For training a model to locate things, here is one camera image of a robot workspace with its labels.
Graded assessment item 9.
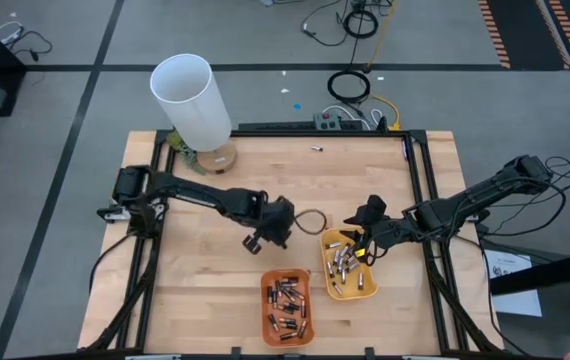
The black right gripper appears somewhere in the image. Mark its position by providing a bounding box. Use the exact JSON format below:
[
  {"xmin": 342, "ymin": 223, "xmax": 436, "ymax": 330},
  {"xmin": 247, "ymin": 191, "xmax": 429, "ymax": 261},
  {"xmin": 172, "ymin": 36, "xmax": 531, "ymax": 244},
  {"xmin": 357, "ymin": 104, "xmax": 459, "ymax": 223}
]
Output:
[{"xmin": 340, "ymin": 194, "xmax": 419, "ymax": 250}]

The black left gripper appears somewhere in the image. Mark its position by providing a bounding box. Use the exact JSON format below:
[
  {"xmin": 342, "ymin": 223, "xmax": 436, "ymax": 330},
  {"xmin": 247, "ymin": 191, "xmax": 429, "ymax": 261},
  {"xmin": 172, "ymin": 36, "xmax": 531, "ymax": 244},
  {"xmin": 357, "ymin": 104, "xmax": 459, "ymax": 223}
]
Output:
[{"xmin": 242, "ymin": 192, "xmax": 297, "ymax": 255}]

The yellow plastic bin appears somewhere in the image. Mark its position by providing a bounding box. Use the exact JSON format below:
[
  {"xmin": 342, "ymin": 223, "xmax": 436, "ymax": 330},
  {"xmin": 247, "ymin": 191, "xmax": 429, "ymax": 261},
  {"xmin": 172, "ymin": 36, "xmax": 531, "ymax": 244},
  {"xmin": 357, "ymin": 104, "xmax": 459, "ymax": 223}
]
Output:
[{"xmin": 319, "ymin": 225, "xmax": 380, "ymax": 302}]

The orange plastic bin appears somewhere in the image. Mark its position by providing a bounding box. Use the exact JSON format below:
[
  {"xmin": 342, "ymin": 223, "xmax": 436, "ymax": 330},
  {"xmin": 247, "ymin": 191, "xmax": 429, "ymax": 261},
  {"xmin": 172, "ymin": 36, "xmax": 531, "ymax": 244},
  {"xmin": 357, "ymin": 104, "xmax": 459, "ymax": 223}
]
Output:
[{"xmin": 259, "ymin": 268, "xmax": 316, "ymax": 349}]

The grey power strip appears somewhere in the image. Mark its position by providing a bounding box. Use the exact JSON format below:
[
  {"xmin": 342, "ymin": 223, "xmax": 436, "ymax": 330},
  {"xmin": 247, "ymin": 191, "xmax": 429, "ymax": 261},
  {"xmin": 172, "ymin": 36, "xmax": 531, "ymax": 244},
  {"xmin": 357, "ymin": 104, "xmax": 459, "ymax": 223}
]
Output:
[{"xmin": 312, "ymin": 112, "xmax": 343, "ymax": 132}]

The long black power strip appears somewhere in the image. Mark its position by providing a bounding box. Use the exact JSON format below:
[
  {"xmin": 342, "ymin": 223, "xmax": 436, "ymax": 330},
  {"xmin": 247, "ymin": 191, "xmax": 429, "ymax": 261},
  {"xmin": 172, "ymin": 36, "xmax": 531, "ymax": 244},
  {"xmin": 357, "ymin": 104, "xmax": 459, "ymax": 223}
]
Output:
[{"xmin": 237, "ymin": 121, "xmax": 316, "ymax": 132}]

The small green artificial plant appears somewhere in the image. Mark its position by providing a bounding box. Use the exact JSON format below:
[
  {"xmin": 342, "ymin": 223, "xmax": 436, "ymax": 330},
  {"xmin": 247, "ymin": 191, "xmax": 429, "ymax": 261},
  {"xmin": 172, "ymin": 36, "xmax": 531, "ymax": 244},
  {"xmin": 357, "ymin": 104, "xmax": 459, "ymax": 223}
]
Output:
[{"xmin": 166, "ymin": 130, "xmax": 208, "ymax": 177}]

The white cylinder lamp shade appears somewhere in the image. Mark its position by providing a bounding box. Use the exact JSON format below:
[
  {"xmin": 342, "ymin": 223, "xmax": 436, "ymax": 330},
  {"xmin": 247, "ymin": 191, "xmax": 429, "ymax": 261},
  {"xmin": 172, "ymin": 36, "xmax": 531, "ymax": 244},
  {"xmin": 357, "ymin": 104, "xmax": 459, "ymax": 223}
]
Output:
[{"xmin": 148, "ymin": 52, "xmax": 239, "ymax": 176}]

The white paper sheet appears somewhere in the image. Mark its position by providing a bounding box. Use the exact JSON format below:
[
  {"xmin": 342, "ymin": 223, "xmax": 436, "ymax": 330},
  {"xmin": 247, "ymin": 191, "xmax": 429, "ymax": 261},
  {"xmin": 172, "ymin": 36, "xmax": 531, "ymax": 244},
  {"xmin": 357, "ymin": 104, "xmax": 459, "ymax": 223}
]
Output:
[{"xmin": 484, "ymin": 247, "xmax": 544, "ymax": 319}]

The black metal beam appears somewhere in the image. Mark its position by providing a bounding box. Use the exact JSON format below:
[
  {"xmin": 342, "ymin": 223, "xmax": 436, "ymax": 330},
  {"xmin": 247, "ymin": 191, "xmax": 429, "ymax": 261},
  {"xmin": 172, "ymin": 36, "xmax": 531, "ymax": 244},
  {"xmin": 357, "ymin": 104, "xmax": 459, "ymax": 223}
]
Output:
[{"xmin": 486, "ymin": 246, "xmax": 570, "ymax": 297}]

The yellow cable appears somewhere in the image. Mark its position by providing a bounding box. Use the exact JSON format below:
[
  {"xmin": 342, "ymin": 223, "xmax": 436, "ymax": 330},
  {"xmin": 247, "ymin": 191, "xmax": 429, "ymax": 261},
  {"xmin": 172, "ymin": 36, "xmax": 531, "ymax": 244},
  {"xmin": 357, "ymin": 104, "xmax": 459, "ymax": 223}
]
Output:
[{"xmin": 363, "ymin": 0, "xmax": 402, "ymax": 132}]

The black aluminium table frame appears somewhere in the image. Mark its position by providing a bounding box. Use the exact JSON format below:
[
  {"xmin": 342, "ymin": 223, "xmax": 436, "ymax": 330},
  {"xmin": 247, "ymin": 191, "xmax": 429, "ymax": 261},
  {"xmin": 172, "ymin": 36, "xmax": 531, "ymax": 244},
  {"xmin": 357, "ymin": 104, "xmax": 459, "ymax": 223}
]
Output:
[{"xmin": 83, "ymin": 127, "xmax": 504, "ymax": 360}]

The coiled black cable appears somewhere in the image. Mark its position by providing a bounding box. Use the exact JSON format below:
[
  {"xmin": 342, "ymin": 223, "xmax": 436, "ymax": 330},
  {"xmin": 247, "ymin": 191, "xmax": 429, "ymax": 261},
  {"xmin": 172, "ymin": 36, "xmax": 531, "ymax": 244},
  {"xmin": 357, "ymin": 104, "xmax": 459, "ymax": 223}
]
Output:
[
  {"xmin": 341, "ymin": 8, "xmax": 381, "ymax": 40},
  {"xmin": 326, "ymin": 69, "xmax": 372, "ymax": 106}
]

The white metal bracket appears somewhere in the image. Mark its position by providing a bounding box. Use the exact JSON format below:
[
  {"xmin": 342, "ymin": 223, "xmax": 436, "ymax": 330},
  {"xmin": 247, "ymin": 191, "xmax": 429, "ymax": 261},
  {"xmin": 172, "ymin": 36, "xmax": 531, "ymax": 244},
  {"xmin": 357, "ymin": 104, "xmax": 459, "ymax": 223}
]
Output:
[{"xmin": 97, "ymin": 204, "xmax": 131, "ymax": 224}]

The black cable white plug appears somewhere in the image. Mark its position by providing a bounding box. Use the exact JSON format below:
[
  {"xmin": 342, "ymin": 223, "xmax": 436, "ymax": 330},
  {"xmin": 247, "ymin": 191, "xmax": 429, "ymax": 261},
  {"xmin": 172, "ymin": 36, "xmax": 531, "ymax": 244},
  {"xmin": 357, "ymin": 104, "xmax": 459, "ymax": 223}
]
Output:
[{"xmin": 300, "ymin": 0, "xmax": 349, "ymax": 47}]

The black cable bundle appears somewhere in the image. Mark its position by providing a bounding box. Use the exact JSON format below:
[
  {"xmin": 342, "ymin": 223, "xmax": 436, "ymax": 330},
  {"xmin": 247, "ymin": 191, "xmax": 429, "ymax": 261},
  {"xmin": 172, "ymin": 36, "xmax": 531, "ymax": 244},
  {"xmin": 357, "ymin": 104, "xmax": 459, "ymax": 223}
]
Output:
[{"xmin": 474, "ymin": 151, "xmax": 570, "ymax": 239}]

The black and white cable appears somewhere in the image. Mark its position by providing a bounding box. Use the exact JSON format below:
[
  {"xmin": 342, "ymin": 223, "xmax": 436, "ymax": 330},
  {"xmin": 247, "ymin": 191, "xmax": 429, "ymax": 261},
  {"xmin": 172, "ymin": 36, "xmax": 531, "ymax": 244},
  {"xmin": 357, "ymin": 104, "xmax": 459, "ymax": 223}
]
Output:
[{"xmin": 0, "ymin": 19, "xmax": 54, "ymax": 64}]

